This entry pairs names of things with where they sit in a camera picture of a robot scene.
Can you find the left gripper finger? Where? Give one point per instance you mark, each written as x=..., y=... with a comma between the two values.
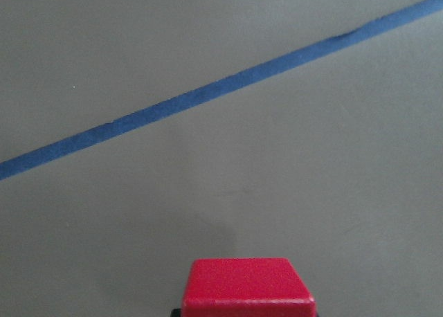
x=175, y=313

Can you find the red block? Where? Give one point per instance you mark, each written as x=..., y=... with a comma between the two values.
x=259, y=286

